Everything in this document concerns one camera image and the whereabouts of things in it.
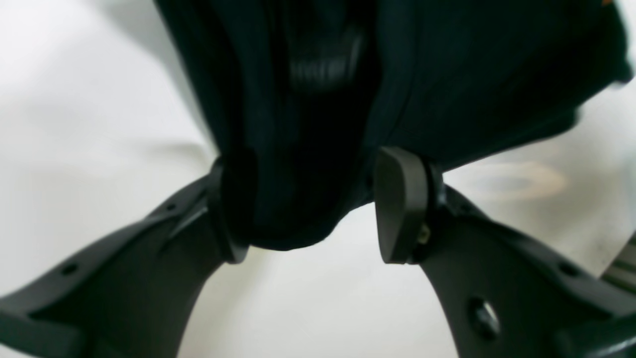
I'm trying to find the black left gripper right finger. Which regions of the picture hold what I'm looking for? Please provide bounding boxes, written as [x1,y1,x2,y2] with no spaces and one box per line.
[373,147,636,358]

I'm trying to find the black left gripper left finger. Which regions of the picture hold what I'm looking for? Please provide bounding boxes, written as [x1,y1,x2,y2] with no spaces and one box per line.
[0,157,248,358]

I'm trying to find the black t-shirt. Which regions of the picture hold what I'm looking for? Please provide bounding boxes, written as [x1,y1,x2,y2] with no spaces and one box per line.
[156,0,632,250]

